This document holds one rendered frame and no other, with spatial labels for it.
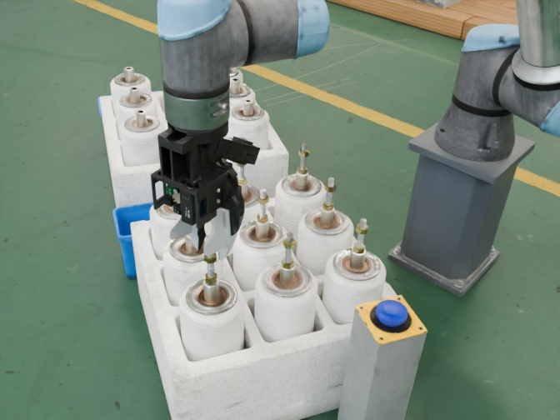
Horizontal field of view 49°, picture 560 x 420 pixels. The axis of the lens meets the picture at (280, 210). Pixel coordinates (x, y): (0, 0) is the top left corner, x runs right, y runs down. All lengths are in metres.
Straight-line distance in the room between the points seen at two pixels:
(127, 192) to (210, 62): 0.73
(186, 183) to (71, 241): 0.75
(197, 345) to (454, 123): 0.63
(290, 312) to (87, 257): 0.62
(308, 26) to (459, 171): 0.59
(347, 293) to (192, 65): 0.46
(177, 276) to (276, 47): 0.44
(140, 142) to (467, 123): 0.66
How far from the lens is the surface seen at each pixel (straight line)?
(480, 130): 1.19
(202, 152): 0.73
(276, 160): 1.38
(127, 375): 1.15
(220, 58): 0.66
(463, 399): 1.16
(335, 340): 0.96
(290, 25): 0.69
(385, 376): 0.83
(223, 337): 0.91
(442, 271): 1.34
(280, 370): 0.96
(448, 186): 1.24
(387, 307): 0.80
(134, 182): 1.34
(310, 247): 1.04
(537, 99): 1.06
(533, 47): 1.02
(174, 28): 0.65
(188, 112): 0.68
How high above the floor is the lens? 0.88
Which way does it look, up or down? 36 degrees down
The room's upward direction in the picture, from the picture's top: 3 degrees clockwise
